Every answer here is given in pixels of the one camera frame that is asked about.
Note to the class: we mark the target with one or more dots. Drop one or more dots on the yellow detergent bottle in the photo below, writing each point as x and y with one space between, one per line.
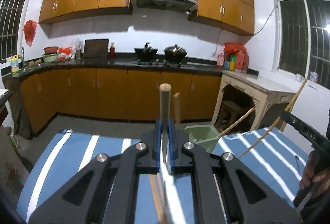
14 63

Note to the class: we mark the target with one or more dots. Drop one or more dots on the left barred window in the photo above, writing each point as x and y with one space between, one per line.
12 13

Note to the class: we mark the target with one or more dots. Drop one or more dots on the red plastic bag on wall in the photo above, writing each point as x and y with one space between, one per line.
30 31

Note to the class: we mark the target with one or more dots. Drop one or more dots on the white old wooden side table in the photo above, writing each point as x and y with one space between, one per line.
263 91

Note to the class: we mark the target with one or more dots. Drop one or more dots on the barred window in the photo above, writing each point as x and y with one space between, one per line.
304 39
12 13

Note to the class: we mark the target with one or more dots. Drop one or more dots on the green perforated utensil holder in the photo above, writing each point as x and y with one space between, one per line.
204 135

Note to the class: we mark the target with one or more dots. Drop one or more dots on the person's right hand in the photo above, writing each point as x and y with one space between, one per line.
310 175

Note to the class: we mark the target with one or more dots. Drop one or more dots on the blue white striped tablecloth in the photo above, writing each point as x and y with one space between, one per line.
276 160

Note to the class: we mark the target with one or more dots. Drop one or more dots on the orange lower kitchen cabinets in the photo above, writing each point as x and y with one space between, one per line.
115 94

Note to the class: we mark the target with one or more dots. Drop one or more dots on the green basin with red bowl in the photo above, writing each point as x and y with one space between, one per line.
50 54

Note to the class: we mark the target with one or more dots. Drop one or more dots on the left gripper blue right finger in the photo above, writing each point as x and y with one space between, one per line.
172 145

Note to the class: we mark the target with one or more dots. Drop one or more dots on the right barred window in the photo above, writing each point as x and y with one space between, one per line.
304 39

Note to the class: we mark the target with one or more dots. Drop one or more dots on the red containers on counter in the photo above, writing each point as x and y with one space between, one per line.
234 57

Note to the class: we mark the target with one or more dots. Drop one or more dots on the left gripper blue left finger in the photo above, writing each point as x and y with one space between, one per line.
158 129

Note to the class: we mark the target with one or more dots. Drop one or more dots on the red bottle on counter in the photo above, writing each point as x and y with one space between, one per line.
111 53

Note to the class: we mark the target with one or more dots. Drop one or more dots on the dark cutting board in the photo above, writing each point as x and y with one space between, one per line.
95 48

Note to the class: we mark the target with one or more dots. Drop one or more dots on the black lidded wok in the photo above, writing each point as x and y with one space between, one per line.
175 54

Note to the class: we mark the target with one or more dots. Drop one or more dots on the wooden chopstick left group middle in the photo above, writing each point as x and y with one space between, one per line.
159 198

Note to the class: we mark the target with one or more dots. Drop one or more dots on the black wok left burner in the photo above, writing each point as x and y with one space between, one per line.
145 54

